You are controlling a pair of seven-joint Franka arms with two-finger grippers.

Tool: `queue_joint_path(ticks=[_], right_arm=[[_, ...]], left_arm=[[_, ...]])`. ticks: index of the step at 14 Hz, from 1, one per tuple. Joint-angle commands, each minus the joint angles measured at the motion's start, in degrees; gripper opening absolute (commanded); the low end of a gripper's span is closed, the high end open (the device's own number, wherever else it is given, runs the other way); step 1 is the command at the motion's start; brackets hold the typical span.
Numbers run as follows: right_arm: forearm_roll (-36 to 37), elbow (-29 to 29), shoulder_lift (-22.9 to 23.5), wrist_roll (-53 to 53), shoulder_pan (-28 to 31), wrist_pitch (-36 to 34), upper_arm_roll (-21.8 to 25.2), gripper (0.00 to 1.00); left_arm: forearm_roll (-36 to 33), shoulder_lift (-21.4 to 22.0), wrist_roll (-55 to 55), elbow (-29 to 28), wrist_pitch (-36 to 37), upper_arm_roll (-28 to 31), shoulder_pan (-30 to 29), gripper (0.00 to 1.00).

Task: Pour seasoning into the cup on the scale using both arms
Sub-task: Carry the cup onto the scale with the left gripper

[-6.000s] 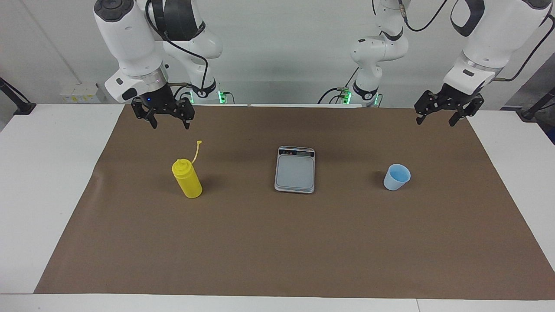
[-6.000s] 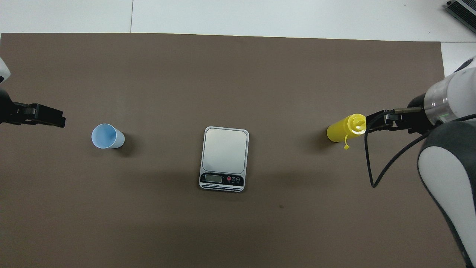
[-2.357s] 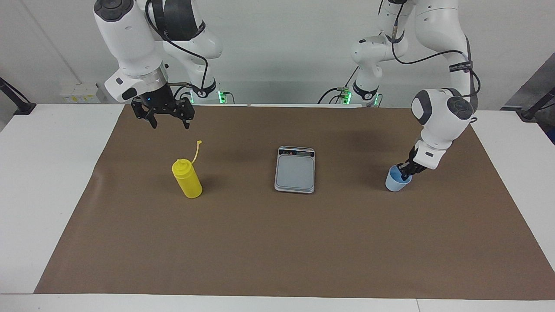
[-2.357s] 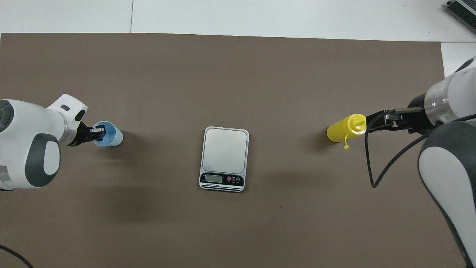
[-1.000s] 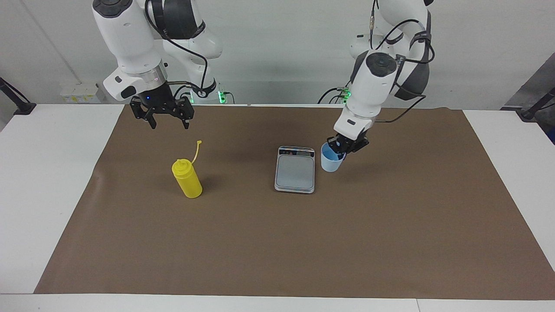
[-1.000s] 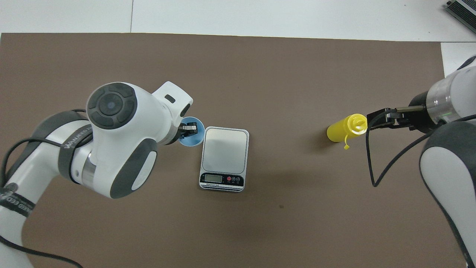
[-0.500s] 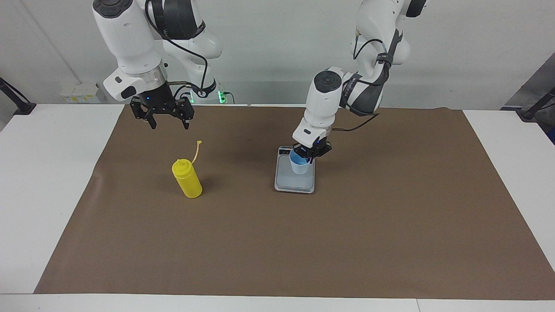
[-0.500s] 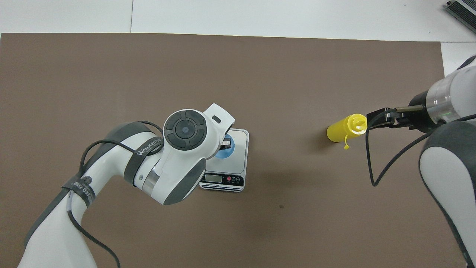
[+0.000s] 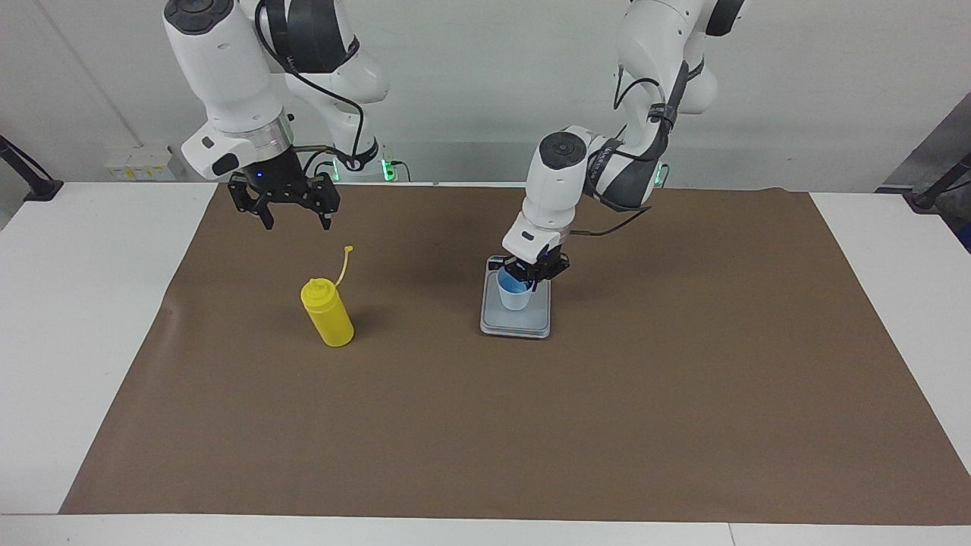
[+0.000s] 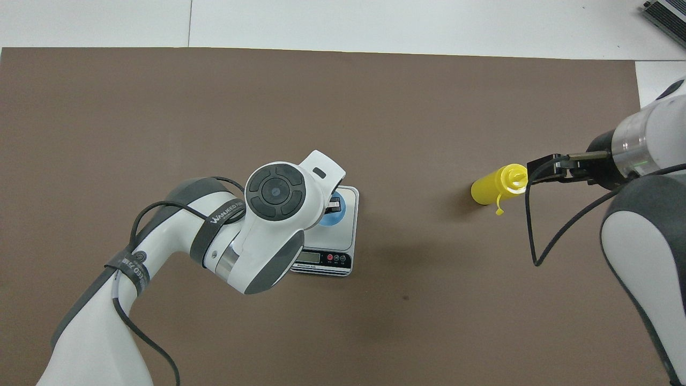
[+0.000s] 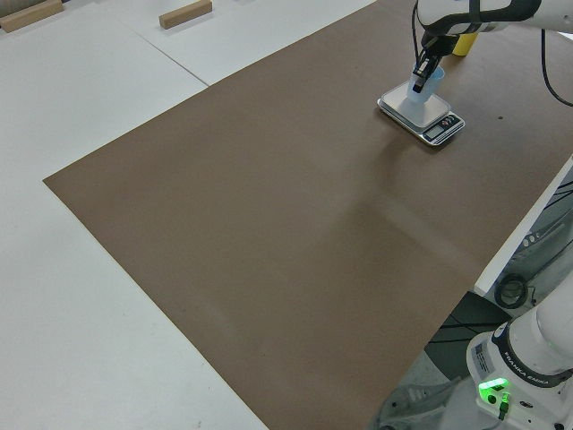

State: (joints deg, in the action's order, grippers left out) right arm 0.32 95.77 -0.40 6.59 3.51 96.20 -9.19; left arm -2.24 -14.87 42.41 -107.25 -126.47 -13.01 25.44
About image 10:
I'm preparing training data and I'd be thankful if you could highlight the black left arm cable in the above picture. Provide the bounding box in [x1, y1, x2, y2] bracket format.
[111, 176, 247, 386]

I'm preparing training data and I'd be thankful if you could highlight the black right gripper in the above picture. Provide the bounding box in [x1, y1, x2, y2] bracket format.
[528, 130, 625, 191]

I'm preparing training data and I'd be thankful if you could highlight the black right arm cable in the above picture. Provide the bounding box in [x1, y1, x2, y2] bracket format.
[524, 152, 686, 267]

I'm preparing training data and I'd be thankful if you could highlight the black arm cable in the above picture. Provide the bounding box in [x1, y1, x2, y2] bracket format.
[524, 152, 686, 267]
[111, 176, 247, 386]

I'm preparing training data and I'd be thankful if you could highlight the light blue plastic cup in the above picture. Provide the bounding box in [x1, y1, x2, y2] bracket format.
[319, 189, 347, 228]

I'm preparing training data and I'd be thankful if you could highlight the yellow squeeze bottle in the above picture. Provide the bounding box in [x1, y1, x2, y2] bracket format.
[471, 164, 530, 216]

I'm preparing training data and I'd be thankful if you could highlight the grey ribbed metal device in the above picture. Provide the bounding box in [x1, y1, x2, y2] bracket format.
[643, 0, 686, 50]

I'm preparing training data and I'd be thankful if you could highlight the brown paper table mat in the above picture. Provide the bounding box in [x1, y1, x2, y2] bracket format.
[0, 47, 673, 386]

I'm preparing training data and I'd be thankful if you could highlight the black logo cable strap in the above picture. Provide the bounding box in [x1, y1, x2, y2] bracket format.
[106, 248, 152, 296]

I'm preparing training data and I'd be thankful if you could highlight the silver digital kitchen scale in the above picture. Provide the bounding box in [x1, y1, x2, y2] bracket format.
[289, 185, 360, 277]

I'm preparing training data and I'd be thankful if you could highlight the black printed cable strap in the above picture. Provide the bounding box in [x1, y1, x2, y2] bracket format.
[189, 197, 248, 267]

